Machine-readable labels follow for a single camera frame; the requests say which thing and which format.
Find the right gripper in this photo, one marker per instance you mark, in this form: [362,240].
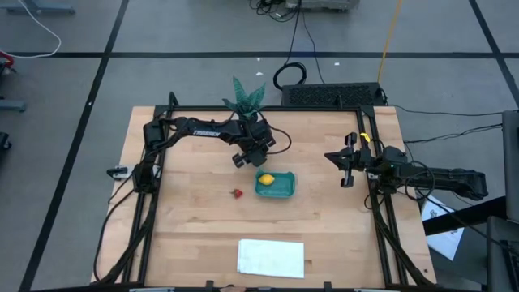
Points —
[359,160]

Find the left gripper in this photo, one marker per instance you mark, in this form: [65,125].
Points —
[255,151]

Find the yellow lemon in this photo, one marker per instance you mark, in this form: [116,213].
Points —
[266,179]

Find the red strawberry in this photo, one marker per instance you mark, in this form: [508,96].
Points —
[237,194]

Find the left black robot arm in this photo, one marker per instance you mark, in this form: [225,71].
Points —
[202,131]

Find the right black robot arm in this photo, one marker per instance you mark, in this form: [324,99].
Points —
[446,178]

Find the teal plastic container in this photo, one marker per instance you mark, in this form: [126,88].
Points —
[284,186]

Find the green snake plant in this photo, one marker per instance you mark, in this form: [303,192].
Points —
[245,99]

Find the white folded cloth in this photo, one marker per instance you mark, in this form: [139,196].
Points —
[271,258]

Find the white paper sheet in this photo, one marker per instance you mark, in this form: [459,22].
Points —
[442,227]

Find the black table clamp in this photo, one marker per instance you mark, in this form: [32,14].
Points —
[208,284]
[328,286]

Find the black aluminium frame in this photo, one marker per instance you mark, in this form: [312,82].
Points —
[324,108]

